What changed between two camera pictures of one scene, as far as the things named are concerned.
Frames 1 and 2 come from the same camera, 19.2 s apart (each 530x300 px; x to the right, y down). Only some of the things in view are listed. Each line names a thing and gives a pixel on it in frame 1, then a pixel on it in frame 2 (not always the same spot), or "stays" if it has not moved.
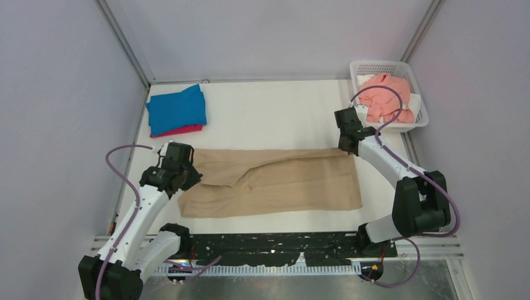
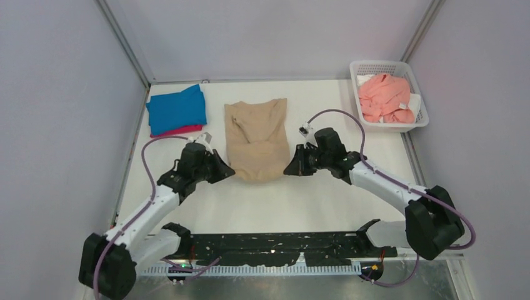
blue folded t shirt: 177,110 stays
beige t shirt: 234,181 -> 257,139
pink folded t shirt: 180,130 stays
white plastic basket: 362,68 stays
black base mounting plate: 307,249 stays
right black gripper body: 341,144 -> 315,160
